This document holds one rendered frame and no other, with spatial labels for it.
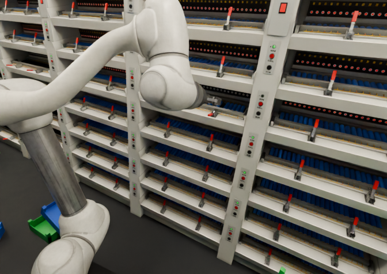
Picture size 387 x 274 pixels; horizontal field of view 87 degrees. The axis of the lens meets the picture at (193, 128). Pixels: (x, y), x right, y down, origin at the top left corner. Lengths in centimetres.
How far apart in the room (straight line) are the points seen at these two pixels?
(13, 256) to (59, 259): 83
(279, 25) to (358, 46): 27
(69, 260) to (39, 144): 41
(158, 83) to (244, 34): 55
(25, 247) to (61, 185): 83
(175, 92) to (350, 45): 64
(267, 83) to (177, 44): 49
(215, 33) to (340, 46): 46
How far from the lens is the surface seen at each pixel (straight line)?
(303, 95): 91
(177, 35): 53
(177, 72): 49
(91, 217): 103
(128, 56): 122
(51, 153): 92
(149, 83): 46
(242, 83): 92
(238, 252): 142
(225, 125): 99
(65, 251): 93
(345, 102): 92
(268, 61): 89
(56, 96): 63
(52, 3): 172
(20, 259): 169
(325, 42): 90
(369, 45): 91
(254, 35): 91
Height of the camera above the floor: 123
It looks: 23 degrees down
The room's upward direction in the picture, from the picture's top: 6 degrees clockwise
